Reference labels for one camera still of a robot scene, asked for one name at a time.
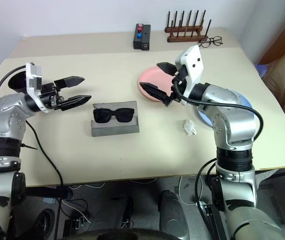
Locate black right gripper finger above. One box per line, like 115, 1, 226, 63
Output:
156, 62, 178, 76
139, 81, 173, 107

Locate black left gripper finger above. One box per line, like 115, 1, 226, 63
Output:
58, 94, 93, 112
53, 75, 86, 89

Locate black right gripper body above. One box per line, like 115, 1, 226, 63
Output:
162, 63, 191, 107

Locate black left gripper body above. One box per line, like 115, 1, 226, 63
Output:
37, 82, 66, 112

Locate black sunglasses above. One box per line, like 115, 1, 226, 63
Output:
92, 107, 136, 124

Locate pink round plate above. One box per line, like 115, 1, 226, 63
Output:
137, 65, 189, 103

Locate brown wooden peg rack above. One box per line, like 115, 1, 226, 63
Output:
164, 9, 213, 44

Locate plain black box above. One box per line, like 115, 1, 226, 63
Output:
141, 24, 152, 52

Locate black box with coloured buttons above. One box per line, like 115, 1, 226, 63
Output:
132, 23, 145, 50

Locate thin-framed clear eyeglasses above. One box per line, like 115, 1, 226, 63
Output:
197, 35, 224, 49

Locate crumpled white tissue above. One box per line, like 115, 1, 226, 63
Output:
181, 119, 198, 137

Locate blue round plate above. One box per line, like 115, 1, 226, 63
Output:
196, 90, 255, 127

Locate brown wooden cabinet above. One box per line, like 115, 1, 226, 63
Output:
259, 23, 285, 66

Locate black wheel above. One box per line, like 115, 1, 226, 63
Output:
31, 208, 56, 240

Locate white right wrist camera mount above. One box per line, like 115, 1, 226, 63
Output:
174, 45, 206, 99

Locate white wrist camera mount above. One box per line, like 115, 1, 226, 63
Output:
174, 45, 206, 99
24, 62, 46, 115

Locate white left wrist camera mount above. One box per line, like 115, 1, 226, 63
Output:
24, 62, 46, 115

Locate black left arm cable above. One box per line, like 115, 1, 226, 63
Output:
0, 64, 28, 119

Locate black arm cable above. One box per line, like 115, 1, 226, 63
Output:
0, 64, 28, 119
169, 78, 265, 145

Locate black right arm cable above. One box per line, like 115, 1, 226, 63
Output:
169, 78, 265, 145

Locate thin black cable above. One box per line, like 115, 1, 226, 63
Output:
24, 119, 66, 240

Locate white floor cable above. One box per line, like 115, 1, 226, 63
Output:
176, 174, 201, 206

